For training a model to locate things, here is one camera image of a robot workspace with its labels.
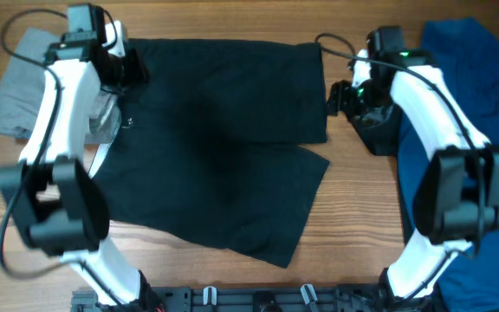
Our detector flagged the black shorts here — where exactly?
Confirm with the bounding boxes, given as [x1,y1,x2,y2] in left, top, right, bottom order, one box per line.
[94,39,329,268]

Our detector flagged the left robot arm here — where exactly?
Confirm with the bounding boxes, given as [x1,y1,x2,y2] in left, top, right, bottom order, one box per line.
[0,23,161,311]

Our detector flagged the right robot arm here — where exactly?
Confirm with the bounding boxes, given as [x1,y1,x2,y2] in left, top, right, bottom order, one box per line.
[328,49,499,308]

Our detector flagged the black garment under shirt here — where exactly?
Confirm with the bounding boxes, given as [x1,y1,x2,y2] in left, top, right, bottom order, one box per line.
[365,110,412,244]

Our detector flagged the folded grey shorts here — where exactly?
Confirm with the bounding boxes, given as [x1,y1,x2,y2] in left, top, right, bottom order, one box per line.
[0,28,123,146]

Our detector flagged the blue polo shirt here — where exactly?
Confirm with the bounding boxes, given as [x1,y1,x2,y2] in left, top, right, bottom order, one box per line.
[396,16,499,312]

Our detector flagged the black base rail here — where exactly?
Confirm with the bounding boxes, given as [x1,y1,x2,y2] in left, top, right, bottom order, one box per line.
[70,276,406,312]

